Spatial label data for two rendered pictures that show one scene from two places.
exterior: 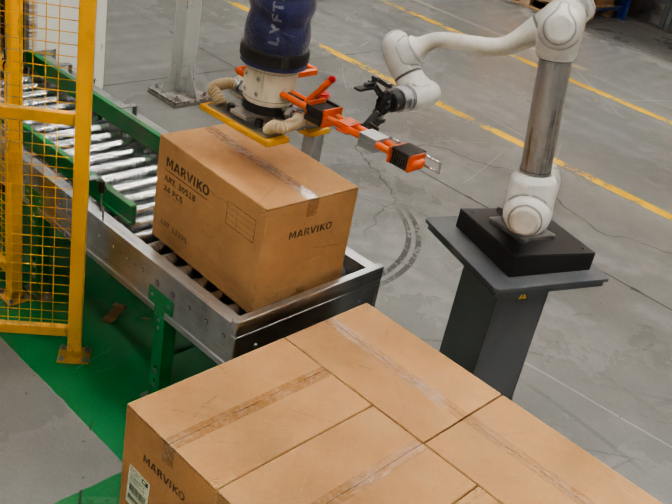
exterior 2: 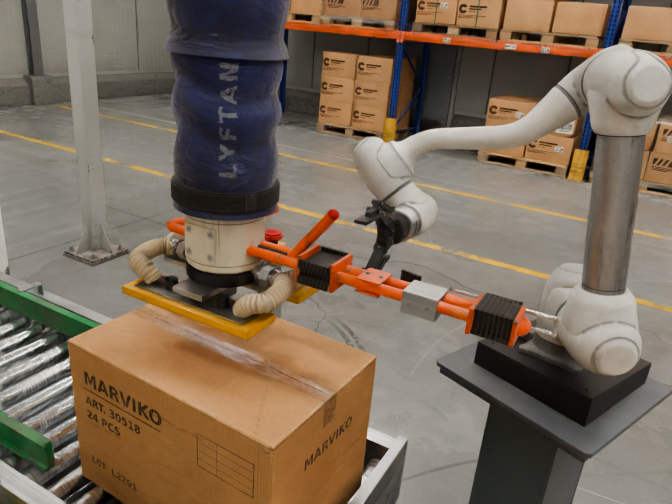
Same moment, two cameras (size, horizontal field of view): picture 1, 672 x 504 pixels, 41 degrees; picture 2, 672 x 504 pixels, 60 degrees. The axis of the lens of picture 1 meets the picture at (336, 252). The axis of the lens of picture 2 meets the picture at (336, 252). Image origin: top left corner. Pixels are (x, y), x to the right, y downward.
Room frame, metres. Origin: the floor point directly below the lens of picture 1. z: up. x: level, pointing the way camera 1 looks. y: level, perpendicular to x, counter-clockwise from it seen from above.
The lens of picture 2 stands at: (1.62, 0.32, 1.68)
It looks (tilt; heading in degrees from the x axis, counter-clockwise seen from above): 22 degrees down; 348
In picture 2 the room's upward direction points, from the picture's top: 5 degrees clockwise
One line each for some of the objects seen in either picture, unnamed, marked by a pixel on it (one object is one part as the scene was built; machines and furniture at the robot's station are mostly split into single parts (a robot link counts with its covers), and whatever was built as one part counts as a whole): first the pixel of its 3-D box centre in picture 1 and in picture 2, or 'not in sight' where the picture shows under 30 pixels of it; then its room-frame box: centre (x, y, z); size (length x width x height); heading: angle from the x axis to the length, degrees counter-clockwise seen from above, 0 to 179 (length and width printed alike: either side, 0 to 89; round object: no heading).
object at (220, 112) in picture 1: (244, 118); (196, 296); (2.75, 0.38, 1.11); 0.34 x 0.10 x 0.05; 52
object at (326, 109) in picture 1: (323, 112); (324, 267); (2.67, 0.13, 1.21); 0.10 x 0.08 x 0.06; 142
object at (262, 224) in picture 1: (250, 211); (223, 417); (2.80, 0.32, 0.75); 0.60 x 0.40 x 0.40; 48
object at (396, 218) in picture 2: (387, 102); (388, 231); (2.90, -0.07, 1.21); 0.09 x 0.07 x 0.08; 141
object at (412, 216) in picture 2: (400, 99); (400, 224); (2.95, -0.11, 1.21); 0.09 x 0.06 x 0.09; 51
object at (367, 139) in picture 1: (373, 141); (424, 300); (2.54, -0.04, 1.21); 0.07 x 0.07 x 0.04; 52
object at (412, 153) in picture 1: (405, 157); (495, 320); (2.45, -0.15, 1.21); 0.08 x 0.07 x 0.05; 52
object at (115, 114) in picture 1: (125, 115); (29, 297); (3.76, 1.06, 0.60); 1.60 x 0.10 x 0.09; 51
